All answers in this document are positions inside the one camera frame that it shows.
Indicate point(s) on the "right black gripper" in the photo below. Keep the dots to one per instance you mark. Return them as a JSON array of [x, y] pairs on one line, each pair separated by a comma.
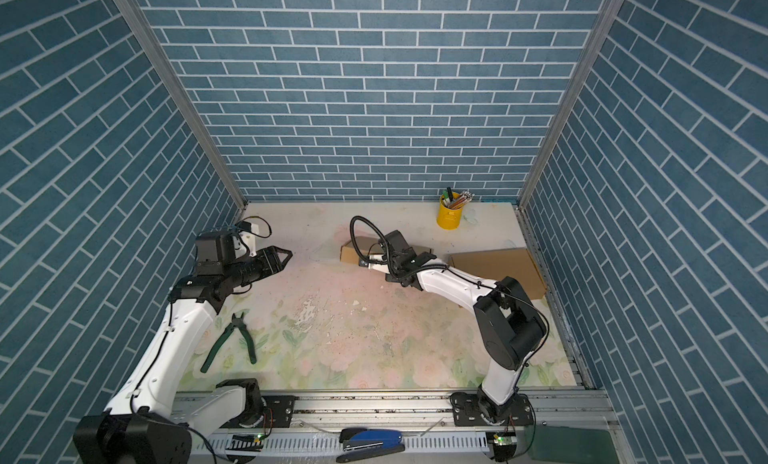
[[390, 277]]

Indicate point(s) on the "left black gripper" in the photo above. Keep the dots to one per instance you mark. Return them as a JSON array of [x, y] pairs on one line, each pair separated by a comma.
[[269, 261]]

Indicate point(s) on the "cardboard box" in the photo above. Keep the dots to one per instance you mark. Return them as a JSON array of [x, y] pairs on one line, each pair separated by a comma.
[[498, 264]]

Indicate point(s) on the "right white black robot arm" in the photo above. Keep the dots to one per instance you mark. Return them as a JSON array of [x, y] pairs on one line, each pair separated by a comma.
[[512, 330]]

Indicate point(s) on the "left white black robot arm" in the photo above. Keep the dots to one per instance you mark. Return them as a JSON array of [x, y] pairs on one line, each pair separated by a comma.
[[139, 424]]

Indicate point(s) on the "green box at front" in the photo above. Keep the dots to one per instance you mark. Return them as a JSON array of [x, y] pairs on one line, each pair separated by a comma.
[[573, 445]]

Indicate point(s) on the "yellow pen cup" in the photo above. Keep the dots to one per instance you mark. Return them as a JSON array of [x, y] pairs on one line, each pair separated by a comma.
[[448, 218]]

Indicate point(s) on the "pens in cup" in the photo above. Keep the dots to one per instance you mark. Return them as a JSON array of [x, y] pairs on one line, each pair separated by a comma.
[[453, 201]]

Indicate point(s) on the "blue black stapler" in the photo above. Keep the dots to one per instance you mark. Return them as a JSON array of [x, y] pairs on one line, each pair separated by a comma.
[[364, 443]]

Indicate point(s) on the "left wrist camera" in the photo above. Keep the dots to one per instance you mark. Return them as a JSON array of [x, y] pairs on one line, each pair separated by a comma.
[[248, 233]]

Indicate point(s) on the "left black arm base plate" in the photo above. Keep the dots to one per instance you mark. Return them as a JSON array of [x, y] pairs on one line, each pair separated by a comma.
[[279, 409]]

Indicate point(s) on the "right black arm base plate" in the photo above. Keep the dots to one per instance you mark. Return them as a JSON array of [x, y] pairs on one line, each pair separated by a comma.
[[476, 409]]

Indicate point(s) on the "aluminium front rail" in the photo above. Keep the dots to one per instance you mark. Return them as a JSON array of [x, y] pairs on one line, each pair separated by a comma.
[[425, 419]]

